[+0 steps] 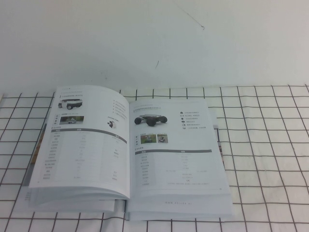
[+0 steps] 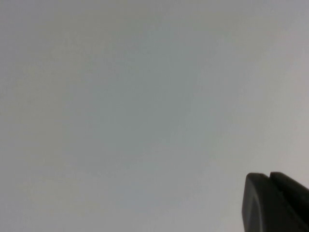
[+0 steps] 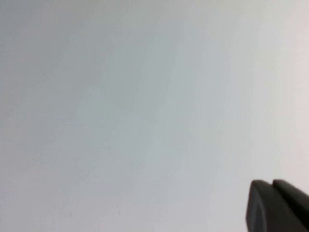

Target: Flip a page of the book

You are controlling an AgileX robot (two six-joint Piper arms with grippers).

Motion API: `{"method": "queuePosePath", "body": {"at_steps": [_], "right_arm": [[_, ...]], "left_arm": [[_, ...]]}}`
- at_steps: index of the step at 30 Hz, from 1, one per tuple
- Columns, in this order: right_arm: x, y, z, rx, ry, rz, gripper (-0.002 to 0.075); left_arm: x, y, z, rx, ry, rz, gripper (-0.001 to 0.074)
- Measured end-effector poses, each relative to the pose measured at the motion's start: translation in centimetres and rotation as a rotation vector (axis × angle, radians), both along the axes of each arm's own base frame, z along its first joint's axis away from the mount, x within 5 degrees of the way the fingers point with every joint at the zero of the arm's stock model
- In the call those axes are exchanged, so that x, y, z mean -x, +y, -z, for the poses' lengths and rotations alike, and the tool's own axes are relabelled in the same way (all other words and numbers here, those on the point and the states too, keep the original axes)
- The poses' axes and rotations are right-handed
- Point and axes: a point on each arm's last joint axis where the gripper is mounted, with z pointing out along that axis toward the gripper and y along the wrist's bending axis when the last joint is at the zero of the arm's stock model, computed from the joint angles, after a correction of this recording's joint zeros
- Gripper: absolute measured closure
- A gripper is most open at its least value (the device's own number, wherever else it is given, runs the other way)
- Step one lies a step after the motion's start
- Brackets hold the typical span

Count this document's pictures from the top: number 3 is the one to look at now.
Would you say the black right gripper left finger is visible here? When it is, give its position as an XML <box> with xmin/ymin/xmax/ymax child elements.
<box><xmin>245</xmin><ymin>179</ymin><xmax>309</xmax><ymax>232</ymax></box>

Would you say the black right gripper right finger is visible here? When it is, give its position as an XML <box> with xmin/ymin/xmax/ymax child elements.
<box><xmin>272</xmin><ymin>178</ymin><xmax>309</xmax><ymax>221</ymax></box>

